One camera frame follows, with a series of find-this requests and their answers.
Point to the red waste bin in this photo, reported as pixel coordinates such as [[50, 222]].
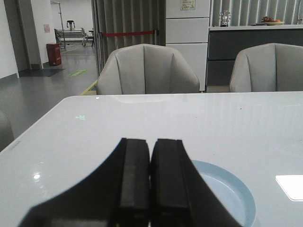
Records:
[[54, 54]]

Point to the red barrier belt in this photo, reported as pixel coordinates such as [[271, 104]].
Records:
[[128, 33]]

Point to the left grey upholstered chair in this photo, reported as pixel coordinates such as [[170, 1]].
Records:
[[146, 69]]

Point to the light blue round plate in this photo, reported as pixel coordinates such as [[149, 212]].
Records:
[[231, 191]]

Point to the white cabinet column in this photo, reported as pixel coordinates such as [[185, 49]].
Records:
[[187, 26]]

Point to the grey chair at left edge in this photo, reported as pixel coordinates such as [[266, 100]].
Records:
[[6, 133]]

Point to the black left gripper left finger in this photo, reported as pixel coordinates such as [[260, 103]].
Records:
[[116, 194]]

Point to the small figurine on counter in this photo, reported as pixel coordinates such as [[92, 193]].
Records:
[[225, 17]]

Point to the pink wall notice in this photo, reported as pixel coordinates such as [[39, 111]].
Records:
[[46, 28]]

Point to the right grey upholstered chair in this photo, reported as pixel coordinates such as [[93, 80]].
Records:
[[269, 67]]

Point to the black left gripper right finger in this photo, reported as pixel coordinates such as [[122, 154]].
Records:
[[179, 195]]

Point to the fruit bowl on counter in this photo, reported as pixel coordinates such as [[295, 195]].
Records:
[[271, 21]]

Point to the grey upholstered chair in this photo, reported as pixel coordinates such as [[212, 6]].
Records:
[[269, 67], [146, 69]]

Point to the black barrier post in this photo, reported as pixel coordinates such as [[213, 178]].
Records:
[[156, 36]]

